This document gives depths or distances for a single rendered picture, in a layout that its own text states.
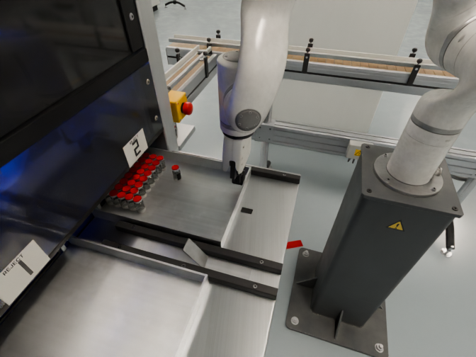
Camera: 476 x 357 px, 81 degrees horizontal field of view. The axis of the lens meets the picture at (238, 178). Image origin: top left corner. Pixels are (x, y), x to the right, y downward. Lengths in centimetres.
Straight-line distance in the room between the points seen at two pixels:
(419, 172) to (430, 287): 106
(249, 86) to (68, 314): 54
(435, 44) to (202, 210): 66
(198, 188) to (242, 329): 38
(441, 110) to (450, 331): 124
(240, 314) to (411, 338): 121
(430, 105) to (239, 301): 62
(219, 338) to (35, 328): 34
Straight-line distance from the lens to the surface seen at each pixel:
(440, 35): 81
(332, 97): 218
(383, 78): 147
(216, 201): 74
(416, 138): 86
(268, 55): 49
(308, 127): 166
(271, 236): 68
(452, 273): 200
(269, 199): 76
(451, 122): 83
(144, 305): 62
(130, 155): 72
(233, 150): 63
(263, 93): 49
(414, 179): 93
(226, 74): 55
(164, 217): 73
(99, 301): 66
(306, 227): 184
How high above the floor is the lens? 144
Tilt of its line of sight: 44 degrees down
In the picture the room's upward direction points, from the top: straight up
